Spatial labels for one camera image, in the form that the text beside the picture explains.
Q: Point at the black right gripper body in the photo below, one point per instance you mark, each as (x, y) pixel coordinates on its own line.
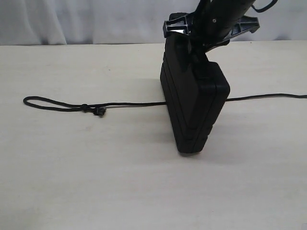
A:
(181, 24)

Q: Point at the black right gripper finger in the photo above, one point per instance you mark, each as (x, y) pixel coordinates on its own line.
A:
(192, 53)

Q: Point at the black plastic carry case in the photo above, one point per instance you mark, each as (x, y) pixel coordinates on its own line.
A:
(194, 98)

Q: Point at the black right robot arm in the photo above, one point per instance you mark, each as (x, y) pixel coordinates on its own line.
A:
(213, 24)

